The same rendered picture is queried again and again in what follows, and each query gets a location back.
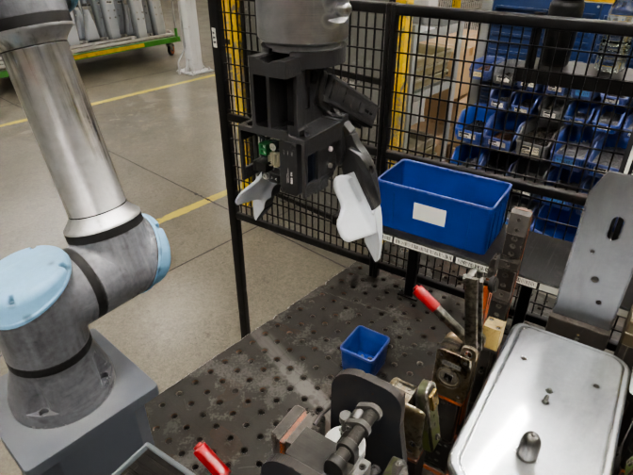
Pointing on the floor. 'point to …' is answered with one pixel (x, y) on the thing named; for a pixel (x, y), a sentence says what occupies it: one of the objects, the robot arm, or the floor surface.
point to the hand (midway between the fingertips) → (316, 237)
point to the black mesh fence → (418, 125)
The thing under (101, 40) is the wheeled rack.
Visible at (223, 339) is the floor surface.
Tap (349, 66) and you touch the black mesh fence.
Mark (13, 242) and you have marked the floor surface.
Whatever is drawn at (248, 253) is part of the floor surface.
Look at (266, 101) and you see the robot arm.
